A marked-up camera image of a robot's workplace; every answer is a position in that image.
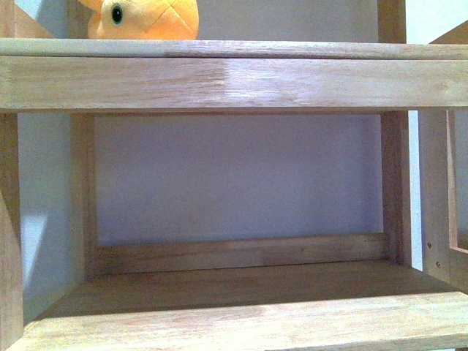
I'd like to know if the orange plush dinosaur toy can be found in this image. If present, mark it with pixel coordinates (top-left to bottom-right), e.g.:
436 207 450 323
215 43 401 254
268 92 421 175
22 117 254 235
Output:
81 0 199 40

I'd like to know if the wooden shelf unit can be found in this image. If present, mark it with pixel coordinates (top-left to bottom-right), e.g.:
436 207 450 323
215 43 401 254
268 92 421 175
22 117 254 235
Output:
0 0 468 351

